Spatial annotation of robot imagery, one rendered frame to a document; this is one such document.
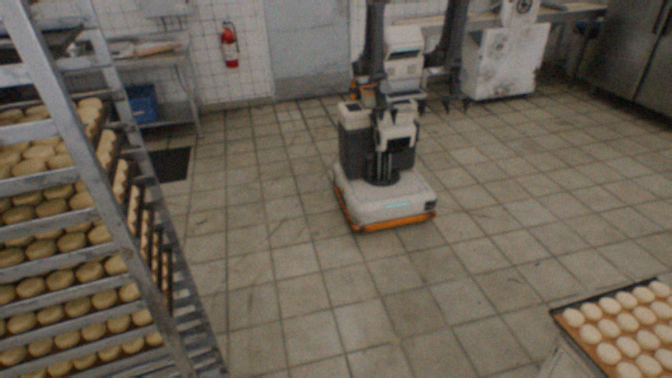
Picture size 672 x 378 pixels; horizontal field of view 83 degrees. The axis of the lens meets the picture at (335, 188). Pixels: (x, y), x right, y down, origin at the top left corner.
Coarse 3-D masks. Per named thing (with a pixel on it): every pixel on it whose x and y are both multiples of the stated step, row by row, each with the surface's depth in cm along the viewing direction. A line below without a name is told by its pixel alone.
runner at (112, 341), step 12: (120, 336) 91; (132, 336) 92; (84, 348) 89; (96, 348) 90; (36, 360) 86; (48, 360) 87; (60, 360) 88; (0, 372) 84; (12, 372) 85; (24, 372) 86
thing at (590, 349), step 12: (660, 300) 111; (624, 312) 109; (564, 324) 106; (588, 324) 106; (576, 336) 103; (624, 336) 102; (588, 348) 100; (660, 348) 99; (600, 360) 97; (624, 360) 97; (612, 372) 95; (660, 372) 94
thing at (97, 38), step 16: (80, 0) 89; (96, 16) 92; (96, 32) 93; (96, 48) 94; (112, 80) 99; (128, 112) 105; (144, 144) 112; (160, 192) 121; (176, 256) 135; (192, 288) 145; (208, 320) 158; (224, 368) 177
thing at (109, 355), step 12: (144, 336) 103; (156, 336) 101; (108, 348) 98; (120, 348) 100; (132, 348) 98; (144, 348) 100; (156, 348) 100; (72, 360) 97; (84, 360) 96; (96, 360) 98; (108, 360) 98; (36, 372) 94; (48, 372) 96; (60, 372) 94; (72, 372) 96
